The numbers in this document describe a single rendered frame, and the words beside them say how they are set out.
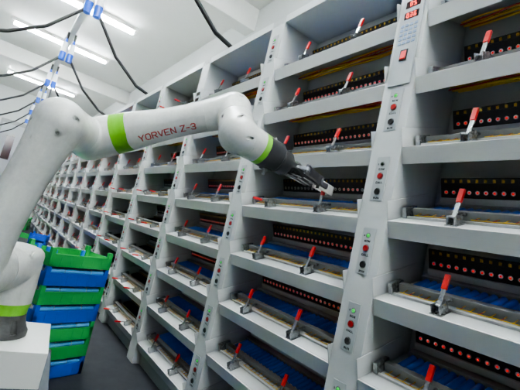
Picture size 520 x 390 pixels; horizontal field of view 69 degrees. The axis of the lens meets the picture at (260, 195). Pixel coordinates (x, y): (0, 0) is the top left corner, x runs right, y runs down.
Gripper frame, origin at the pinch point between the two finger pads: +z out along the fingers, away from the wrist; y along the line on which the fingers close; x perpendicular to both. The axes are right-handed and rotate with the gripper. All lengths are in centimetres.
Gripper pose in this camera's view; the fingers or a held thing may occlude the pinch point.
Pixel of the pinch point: (323, 186)
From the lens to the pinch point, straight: 123.5
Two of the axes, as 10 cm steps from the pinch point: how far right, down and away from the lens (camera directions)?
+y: 5.7, 0.3, -8.2
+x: 3.4, -9.2, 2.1
